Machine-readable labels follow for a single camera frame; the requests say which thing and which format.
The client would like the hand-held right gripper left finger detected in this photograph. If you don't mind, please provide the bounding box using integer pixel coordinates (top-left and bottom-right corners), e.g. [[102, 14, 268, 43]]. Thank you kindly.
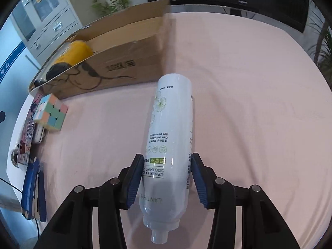
[[34, 154, 145, 249]]

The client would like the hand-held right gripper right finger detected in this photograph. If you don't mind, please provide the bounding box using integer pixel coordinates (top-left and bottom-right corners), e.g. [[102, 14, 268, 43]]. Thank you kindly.
[[190, 153, 301, 249]]

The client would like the white spray bottle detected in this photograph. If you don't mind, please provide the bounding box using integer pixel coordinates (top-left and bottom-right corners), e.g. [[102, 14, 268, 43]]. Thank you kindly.
[[139, 73, 194, 244]]

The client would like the cardboard box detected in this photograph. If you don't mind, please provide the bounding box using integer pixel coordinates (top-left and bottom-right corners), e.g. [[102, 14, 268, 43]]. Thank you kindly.
[[28, 0, 175, 99]]

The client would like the blue stapler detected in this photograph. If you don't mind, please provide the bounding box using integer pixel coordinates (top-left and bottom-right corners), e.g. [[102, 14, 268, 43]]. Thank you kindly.
[[21, 157, 47, 222]]

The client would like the pastel puzzle cube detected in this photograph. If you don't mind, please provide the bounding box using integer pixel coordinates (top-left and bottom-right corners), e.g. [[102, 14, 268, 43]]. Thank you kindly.
[[32, 93, 69, 131]]

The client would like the colourful flat packet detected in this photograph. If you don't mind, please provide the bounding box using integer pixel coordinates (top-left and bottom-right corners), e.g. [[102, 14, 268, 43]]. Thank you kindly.
[[17, 92, 44, 164]]

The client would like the yellow tin with black lid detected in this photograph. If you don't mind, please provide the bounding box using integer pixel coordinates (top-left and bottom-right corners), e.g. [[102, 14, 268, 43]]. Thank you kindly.
[[46, 40, 94, 81]]

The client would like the grey metal cabinet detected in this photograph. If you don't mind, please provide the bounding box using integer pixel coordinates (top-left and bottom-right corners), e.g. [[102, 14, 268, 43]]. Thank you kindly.
[[12, 0, 83, 60]]

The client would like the spiky leaf potted plant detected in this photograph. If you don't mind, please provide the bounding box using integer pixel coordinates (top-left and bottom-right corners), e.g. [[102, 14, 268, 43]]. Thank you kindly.
[[307, 18, 332, 83]]

